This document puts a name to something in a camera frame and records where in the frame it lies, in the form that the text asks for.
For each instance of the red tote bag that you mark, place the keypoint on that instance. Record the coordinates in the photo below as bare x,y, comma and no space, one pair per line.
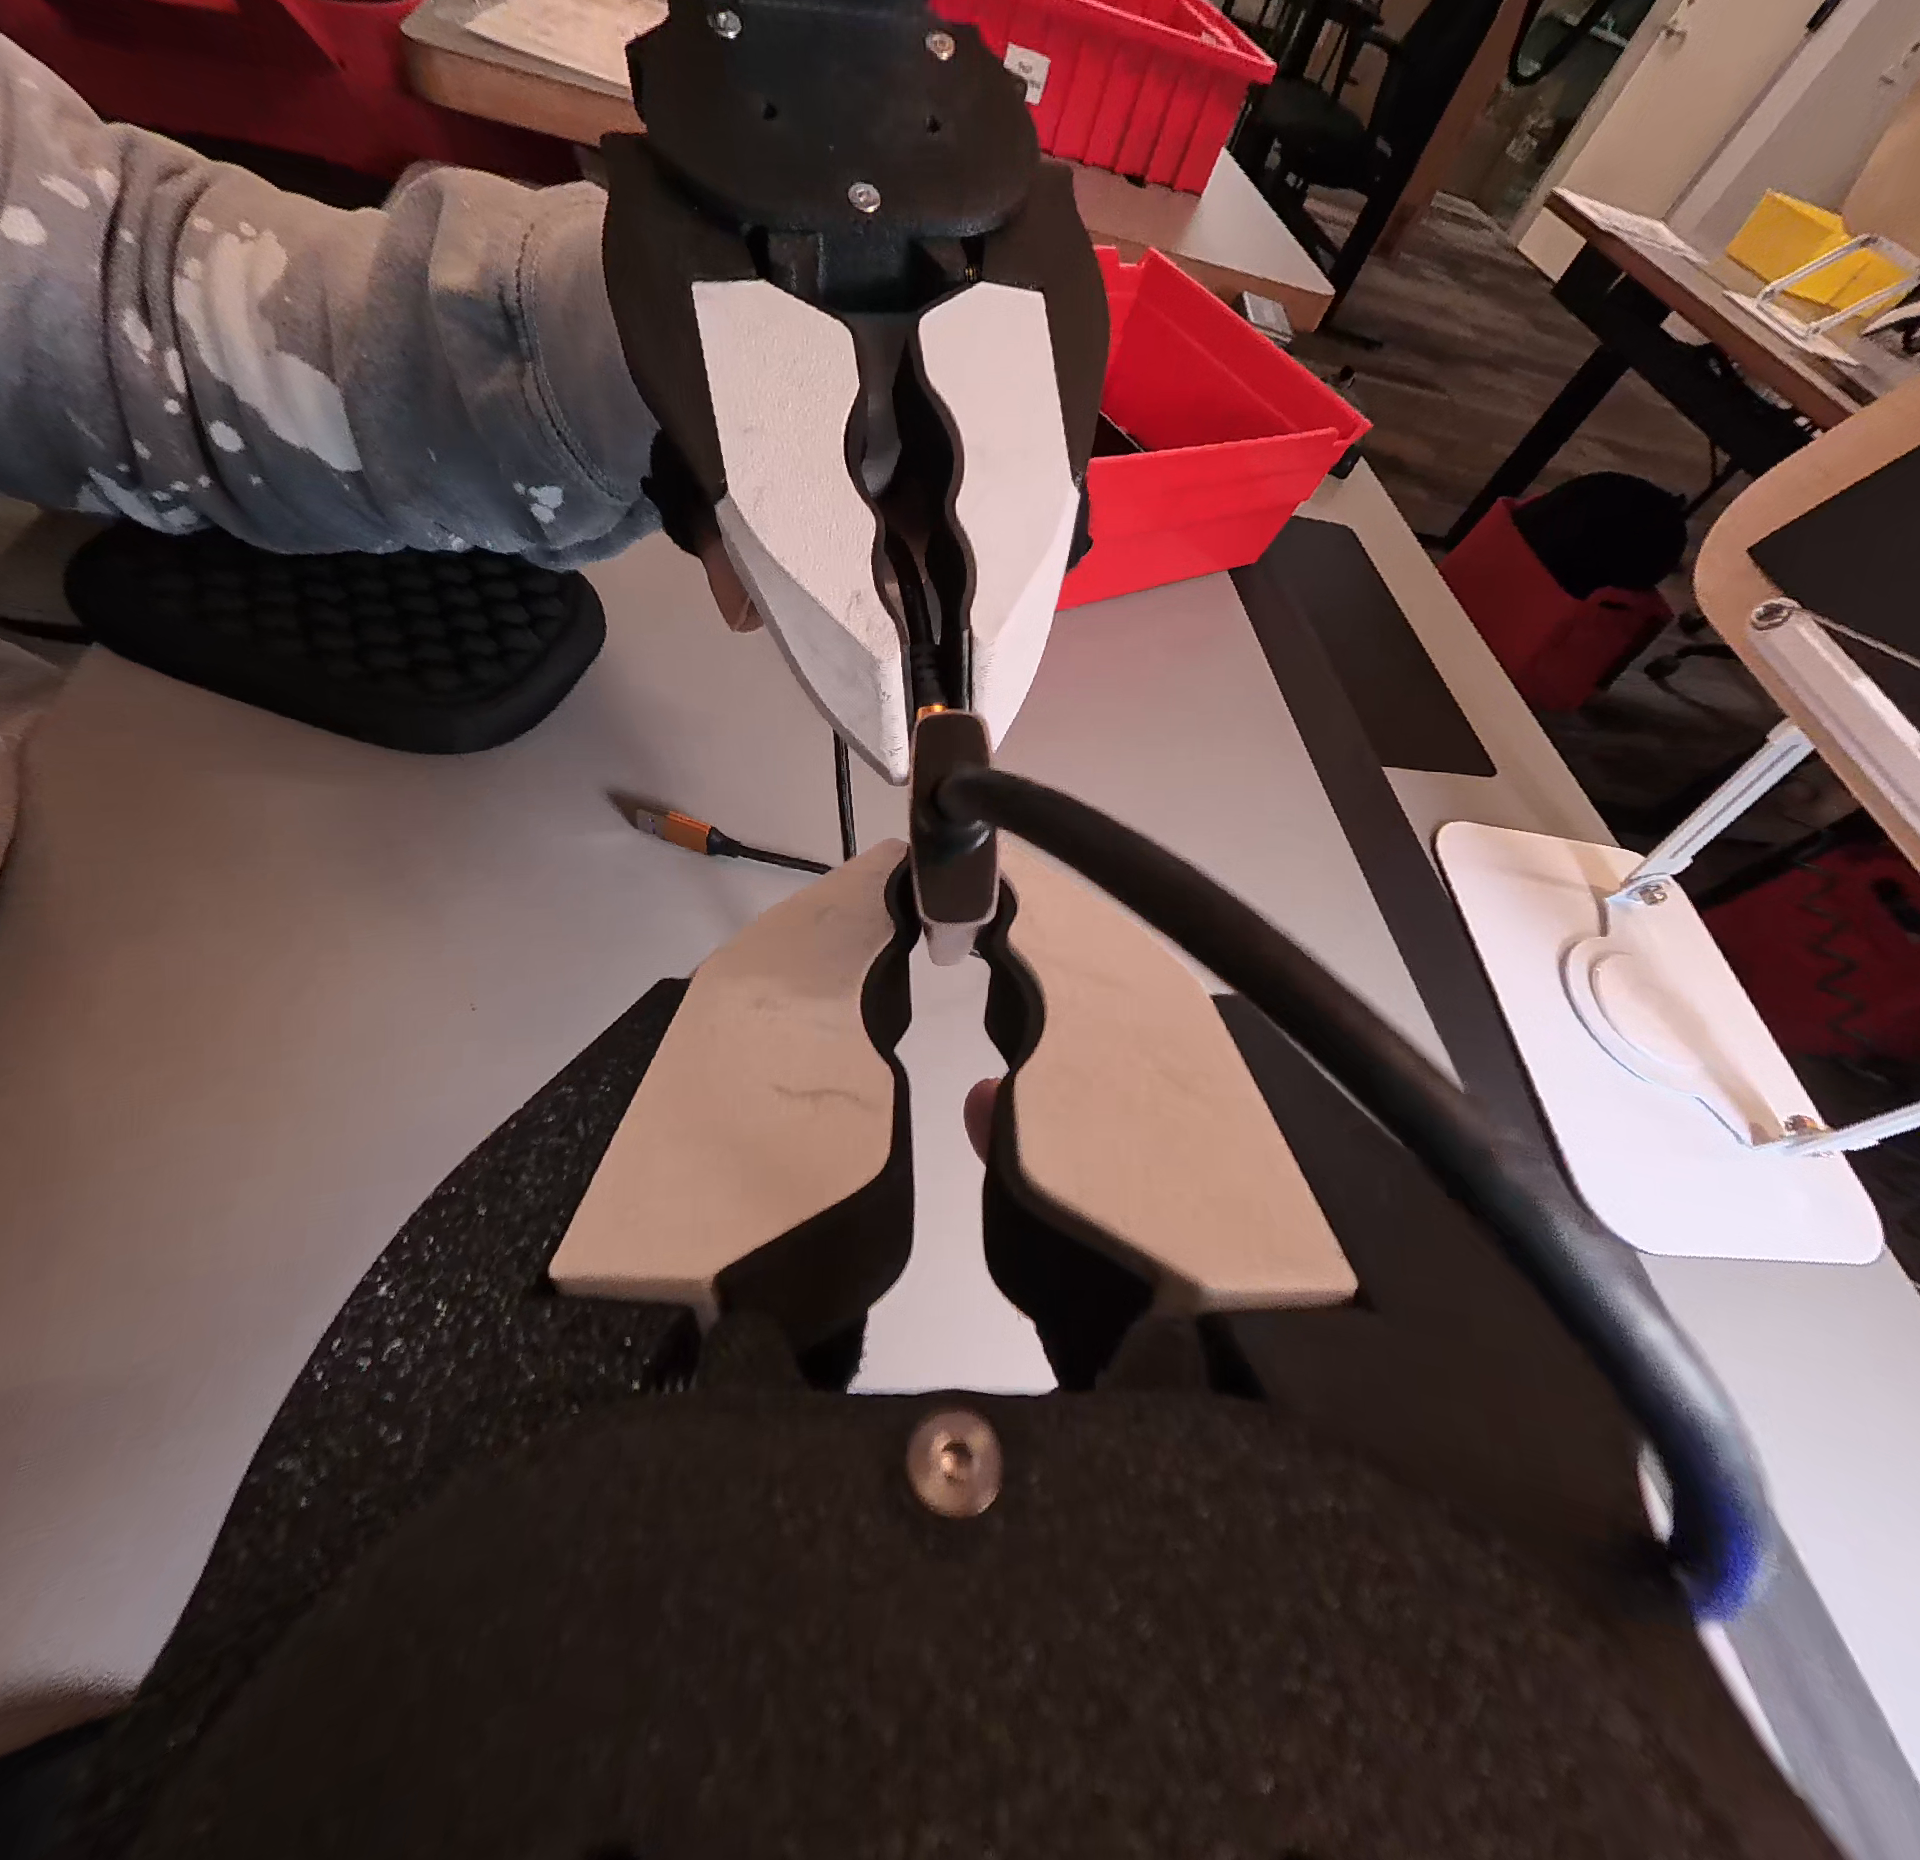
180,29

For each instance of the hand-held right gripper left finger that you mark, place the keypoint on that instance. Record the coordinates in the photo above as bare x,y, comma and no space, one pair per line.
751,1125

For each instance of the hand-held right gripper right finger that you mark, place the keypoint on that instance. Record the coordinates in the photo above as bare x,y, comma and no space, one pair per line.
1172,1139

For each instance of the red floor bag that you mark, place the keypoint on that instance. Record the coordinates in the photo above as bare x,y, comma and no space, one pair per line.
1545,615

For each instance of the red storage bin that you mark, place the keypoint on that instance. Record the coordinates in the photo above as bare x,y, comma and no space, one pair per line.
1112,60
1200,449

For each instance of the dark-legged side table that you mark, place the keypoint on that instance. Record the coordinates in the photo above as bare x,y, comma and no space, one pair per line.
1651,285

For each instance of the person's left hand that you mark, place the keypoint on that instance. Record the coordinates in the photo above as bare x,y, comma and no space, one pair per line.
735,593

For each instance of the wooden edged work table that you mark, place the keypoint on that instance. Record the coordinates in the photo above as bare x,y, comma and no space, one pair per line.
1200,239

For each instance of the yellow storage bin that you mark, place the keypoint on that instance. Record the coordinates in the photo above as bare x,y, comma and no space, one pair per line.
1785,233

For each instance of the person's left forearm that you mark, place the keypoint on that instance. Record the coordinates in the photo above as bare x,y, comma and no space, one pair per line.
299,361

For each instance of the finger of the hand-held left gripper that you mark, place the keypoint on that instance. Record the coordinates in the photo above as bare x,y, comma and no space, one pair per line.
794,497
1013,510

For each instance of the wooden-rimmed black board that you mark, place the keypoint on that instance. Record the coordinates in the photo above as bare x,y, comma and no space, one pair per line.
1861,540

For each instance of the white book stand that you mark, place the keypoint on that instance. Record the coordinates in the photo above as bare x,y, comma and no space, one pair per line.
1695,1080

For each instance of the red zigzag patterned bag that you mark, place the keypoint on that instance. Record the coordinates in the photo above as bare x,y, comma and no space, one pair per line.
1831,960

